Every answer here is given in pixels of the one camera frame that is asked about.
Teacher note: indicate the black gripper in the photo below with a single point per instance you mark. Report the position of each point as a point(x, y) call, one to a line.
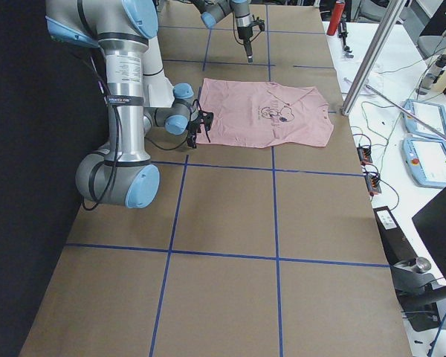
point(193, 137)
point(243, 33)

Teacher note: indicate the pink Snoopy t-shirt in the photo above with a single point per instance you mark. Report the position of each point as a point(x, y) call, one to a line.
point(264, 114)

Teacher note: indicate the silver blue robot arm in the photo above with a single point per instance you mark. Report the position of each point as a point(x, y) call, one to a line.
point(213, 13)
point(137, 93)

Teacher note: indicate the red cylinder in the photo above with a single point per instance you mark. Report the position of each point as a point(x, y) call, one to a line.
point(336, 16)

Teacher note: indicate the black tripod stick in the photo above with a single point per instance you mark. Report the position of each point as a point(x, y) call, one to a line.
point(343, 34)

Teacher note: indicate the orange connector board far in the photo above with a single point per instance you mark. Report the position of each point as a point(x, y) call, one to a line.
point(365, 155)

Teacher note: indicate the orange connector board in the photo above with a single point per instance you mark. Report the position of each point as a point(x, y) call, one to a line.
point(373, 183)
point(365, 155)

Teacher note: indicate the orange connector board near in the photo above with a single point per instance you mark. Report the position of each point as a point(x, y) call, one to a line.
point(373, 183)

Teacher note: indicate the clear water bottle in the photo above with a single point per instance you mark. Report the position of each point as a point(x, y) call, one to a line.
point(434, 72)

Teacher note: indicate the far blue teach pendant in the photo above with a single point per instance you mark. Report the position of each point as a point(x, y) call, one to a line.
point(432, 114)

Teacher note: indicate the blue teach pendant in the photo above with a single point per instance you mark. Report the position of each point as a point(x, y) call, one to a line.
point(426, 161)
point(432, 114)

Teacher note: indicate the near blue teach pendant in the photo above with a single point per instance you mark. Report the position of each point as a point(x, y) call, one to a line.
point(426, 161)

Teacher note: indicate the black box with label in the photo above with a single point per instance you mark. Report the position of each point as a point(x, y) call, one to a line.
point(397, 247)

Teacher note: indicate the black monitor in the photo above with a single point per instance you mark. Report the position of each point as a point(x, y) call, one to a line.
point(430, 223)

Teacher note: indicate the black metal clamp stand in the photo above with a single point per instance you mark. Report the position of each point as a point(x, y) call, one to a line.
point(421, 296)

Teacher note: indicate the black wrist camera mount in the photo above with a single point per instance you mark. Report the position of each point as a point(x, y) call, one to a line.
point(258, 22)
point(205, 122)

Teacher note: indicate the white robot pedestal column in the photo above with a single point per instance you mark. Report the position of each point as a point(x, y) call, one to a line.
point(157, 88)

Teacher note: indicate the aluminium frame post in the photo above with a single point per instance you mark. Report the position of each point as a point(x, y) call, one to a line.
point(381, 36)

